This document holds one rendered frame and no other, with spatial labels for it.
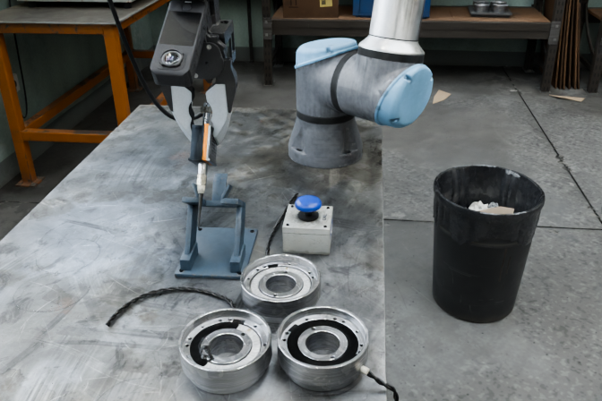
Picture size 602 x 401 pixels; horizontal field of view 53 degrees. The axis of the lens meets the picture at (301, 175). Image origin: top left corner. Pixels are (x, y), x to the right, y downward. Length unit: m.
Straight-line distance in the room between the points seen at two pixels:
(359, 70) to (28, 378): 0.68
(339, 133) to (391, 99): 0.18
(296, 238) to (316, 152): 0.30
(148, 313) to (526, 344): 1.45
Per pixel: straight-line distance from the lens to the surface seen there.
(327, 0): 4.14
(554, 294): 2.30
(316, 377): 0.68
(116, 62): 2.71
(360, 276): 0.87
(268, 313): 0.78
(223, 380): 0.69
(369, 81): 1.05
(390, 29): 1.05
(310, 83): 1.13
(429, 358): 1.94
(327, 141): 1.16
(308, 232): 0.89
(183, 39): 0.72
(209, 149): 0.79
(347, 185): 1.11
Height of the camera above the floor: 1.31
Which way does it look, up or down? 27 degrees down
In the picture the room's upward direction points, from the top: 1 degrees counter-clockwise
